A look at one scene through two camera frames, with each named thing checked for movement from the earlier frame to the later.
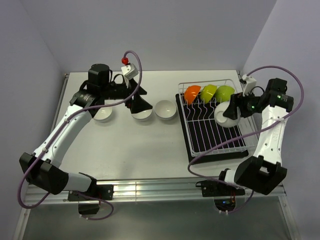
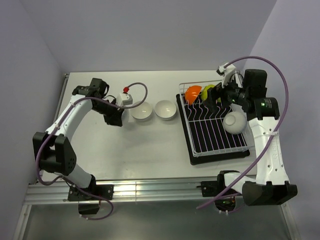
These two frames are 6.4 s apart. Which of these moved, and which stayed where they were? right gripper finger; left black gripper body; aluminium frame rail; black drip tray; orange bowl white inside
Moved: left black gripper body; right gripper finger
Stayed: aluminium frame rail; black drip tray; orange bowl white inside
